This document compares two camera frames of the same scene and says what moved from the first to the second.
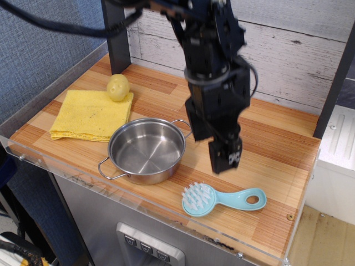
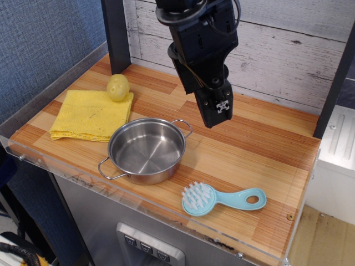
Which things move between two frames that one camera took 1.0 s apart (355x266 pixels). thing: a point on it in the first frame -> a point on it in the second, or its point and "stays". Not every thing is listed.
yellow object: [25, 262] -> [43, 262]
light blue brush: [199, 199] stays
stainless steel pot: [149, 150] stays
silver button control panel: [138, 248] stays
